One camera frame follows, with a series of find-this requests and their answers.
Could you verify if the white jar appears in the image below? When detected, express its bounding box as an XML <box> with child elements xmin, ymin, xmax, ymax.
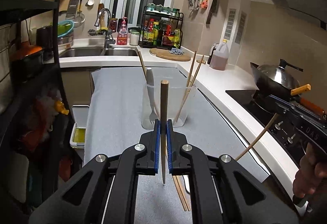
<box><xmin>129</xmin><ymin>30</ymin><xmax>140</xmax><ymax>46</ymax></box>

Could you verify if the grey table mat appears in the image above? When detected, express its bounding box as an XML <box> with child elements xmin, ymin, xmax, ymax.
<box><xmin>83</xmin><ymin>66</ymin><xmax>270</xmax><ymax>224</ymax></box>

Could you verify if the row of sauce bottles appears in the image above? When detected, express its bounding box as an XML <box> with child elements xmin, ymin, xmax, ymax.
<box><xmin>141</xmin><ymin>18</ymin><xmax>183</xmax><ymax>47</ymax></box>

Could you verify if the person's right hand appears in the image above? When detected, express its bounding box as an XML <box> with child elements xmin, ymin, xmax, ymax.
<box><xmin>292</xmin><ymin>142</ymin><xmax>327</xmax><ymax>204</ymax></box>

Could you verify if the black spice rack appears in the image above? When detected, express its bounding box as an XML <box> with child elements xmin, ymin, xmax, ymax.
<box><xmin>139</xmin><ymin>6</ymin><xmax>184</xmax><ymax>49</ymax></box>

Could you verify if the white open bin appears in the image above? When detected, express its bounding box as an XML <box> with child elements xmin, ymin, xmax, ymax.
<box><xmin>69</xmin><ymin>105</ymin><xmax>90</xmax><ymax>147</ymax></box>

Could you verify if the black glass gas stove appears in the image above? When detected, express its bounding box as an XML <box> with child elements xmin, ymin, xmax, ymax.
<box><xmin>225</xmin><ymin>90</ymin><xmax>327</xmax><ymax>190</ymax></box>

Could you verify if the white wall vent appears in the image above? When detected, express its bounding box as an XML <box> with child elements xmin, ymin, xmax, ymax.
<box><xmin>224</xmin><ymin>8</ymin><xmax>237</xmax><ymax>41</ymax></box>

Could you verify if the large steel pot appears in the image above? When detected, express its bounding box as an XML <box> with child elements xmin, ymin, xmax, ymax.
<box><xmin>0</xmin><ymin>23</ymin><xmax>14</xmax><ymax>103</ymax></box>

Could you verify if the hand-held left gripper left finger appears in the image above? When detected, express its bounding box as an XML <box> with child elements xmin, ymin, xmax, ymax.
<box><xmin>28</xmin><ymin>119</ymin><xmax>161</xmax><ymax>224</ymax></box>

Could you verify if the row of green lid jars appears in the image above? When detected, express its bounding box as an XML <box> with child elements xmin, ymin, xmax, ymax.
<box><xmin>146</xmin><ymin>4</ymin><xmax>181</xmax><ymax>16</ymax></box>

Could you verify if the steel kitchen sink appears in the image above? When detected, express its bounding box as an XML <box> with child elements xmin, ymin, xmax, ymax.
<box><xmin>59</xmin><ymin>47</ymin><xmax>140</xmax><ymax>59</ymax></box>

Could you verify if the clear plastic utensil container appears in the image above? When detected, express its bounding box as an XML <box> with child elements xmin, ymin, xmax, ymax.
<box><xmin>141</xmin><ymin>81</ymin><xmax>197</xmax><ymax>130</ymax></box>

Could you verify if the black pot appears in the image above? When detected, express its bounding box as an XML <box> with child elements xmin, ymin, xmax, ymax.
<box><xmin>10</xmin><ymin>50</ymin><xmax>45</xmax><ymax>79</ymax></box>

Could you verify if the steel wok lid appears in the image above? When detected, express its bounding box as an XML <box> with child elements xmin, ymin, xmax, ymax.
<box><xmin>256</xmin><ymin>59</ymin><xmax>304</xmax><ymax>90</ymax></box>

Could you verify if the pink dish soap bottle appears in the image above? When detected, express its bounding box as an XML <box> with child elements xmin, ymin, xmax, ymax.
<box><xmin>116</xmin><ymin>17</ymin><xmax>128</xmax><ymax>45</ymax></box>

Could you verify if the steel grater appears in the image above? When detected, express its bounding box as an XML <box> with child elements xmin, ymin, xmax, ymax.
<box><xmin>66</xmin><ymin>0</ymin><xmax>80</xmax><ymax>17</ymax></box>

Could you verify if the steel faucet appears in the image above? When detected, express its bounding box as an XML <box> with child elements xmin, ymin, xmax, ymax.
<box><xmin>94</xmin><ymin>8</ymin><xmax>115</xmax><ymax>49</ymax></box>

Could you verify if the round wooden cutting board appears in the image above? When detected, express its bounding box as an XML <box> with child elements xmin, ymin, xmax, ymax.
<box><xmin>149</xmin><ymin>47</ymin><xmax>192</xmax><ymax>62</ymax></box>

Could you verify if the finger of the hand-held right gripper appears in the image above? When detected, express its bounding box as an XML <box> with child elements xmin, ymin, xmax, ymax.
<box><xmin>266</xmin><ymin>95</ymin><xmax>307</xmax><ymax>124</ymax></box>

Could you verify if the black wok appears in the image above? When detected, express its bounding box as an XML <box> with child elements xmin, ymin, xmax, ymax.
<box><xmin>250</xmin><ymin>62</ymin><xmax>327</xmax><ymax>118</ymax></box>

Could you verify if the wire strainer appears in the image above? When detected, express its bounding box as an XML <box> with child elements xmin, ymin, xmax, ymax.
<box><xmin>74</xmin><ymin>11</ymin><xmax>86</xmax><ymax>28</ymax></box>

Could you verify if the black cup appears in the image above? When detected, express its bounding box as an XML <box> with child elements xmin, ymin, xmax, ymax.
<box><xmin>35</xmin><ymin>26</ymin><xmax>53</xmax><ymax>49</ymax></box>

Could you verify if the hanging cleaver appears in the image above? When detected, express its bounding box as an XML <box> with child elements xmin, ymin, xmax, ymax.
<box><xmin>206</xmin><ymin>0</ymin><xmax>218</xmax><ymax>24</ymax></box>

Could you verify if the black shelf rack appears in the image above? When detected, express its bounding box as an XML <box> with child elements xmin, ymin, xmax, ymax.
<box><xmin>0</xmin><ymin>0</ymin><xmax>75</xmax><ymax>215</ymax></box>

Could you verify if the white handled fork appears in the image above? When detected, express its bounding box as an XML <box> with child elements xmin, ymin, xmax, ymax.
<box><xmin>145</xmin><ymin>67</ymin><xmax>161</xmax><ymax>125</ymax></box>

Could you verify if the cooking oil jug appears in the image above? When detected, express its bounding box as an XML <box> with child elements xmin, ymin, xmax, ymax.
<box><xmin>209</xmin><ymin>39</ymin><xmax>230</xmax><ymax>71</ymax></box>

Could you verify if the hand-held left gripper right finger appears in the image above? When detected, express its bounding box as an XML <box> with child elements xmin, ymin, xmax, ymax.
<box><xmin>167</xmin><ymin>119</ymin><xmax>300</xmax><ymax>224</ymax></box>

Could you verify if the steel basin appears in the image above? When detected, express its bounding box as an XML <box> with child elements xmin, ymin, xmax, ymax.
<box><xmin>57</xmin><ymin>35</ymin><xmax>75</xmax><ymax>47</ymax></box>

